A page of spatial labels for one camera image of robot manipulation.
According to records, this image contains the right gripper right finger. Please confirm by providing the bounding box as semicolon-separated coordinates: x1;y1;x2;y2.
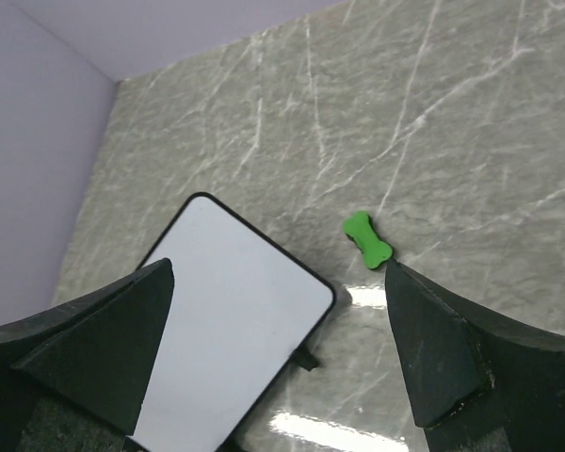
385;260;565;451

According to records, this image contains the small black-framed whiteboard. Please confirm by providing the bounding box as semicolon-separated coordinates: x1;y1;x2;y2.
133;192;335;451

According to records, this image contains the green whiteboard eraser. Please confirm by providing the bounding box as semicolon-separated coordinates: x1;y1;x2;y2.
342;211;394;270

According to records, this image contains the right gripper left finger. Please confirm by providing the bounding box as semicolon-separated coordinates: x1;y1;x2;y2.
0;258;174;451

